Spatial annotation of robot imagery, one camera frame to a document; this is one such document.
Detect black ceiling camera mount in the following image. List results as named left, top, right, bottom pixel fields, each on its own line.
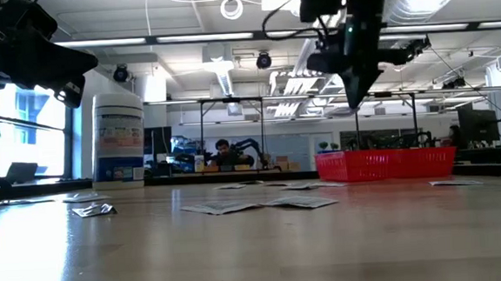
left=390, top=35, right=433, bottom=66

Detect person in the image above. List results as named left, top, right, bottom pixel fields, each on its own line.
left=447, top=124, right=464, bottom=148
left=206, top=136, right=256, bottom=169

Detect black computer monitor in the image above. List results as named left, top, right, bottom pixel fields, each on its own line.
left=143, top=126, right=174, bottom=165
left=456, top=101, right=501, bottom=146

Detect brown cardboard boxes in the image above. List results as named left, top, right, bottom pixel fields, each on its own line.
left=274, top=153, right=302, bottom=173

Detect black ceiling camera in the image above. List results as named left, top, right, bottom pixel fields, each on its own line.
left=441, top=76, right=468, bottom=90

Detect white coiled cable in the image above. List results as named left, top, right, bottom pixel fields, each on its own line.
left=218, top=0, right=244, bottom=21

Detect background black station frame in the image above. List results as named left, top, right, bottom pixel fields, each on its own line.
left=353, top=89, right=421, bottom=152
left=197, top=95, right=268, bottom=173

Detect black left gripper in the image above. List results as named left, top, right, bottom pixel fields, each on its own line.
left=0, top=0, right=101, bottom=114

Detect black ceiling spotlight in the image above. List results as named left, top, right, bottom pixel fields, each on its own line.
left=255, top=50, right=273, bottom=70
left=111, top=64, right=130, bottom=84

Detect silver foil packet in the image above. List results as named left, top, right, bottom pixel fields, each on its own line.
left=70, top=202, right=119, bottom=219

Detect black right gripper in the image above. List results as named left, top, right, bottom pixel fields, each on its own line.
left=304, top=18, right=387, bottom=111

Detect grey laptop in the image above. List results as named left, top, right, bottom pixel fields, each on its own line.
left=3, top=161, right=39, bottom=185

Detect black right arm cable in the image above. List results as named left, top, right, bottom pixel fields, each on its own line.
left=259, top=0, right=329, bottom=43

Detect white wipes canister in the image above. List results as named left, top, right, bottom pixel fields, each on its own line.
left=86, top=90, right=149, bottom=192

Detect red plastic basket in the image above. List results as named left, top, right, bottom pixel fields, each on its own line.
left=390, top=144, right=459, bottom=181
left=314, top=147, right=397, bottom=185

